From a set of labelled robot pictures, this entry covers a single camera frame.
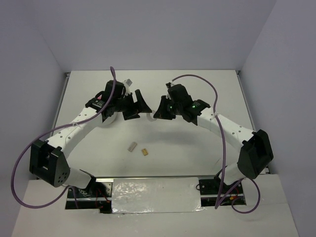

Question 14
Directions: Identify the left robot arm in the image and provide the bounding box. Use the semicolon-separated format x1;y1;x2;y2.
29;80;152;197

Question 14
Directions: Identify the beige eraser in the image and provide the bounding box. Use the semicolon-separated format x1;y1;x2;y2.
128;142;137;152

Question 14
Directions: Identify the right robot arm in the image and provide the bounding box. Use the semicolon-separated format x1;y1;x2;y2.
154;83;274;193

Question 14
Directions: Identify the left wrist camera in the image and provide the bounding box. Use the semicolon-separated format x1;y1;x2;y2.
122;79;132;96

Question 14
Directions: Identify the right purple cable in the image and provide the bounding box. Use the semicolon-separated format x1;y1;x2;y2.
170;74;261;214

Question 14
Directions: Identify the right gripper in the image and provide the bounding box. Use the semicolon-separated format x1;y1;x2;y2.
154;95;182;120

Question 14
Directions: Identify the silver foil mat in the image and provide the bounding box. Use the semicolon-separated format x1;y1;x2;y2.
112;177;202;214

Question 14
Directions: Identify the white round divided container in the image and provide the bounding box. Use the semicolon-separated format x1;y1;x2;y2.
100;115;116;127

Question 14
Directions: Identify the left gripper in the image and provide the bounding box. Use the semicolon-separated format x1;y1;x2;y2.
113;89;152;121

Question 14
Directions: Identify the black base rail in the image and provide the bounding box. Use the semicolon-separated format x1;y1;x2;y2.
65;175;247;214

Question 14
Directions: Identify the clear tape roll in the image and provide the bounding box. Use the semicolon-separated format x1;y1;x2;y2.
146;113;157;122

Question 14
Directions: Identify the small yellow sharpener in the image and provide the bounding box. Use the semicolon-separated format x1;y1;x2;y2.
141;149;149;156

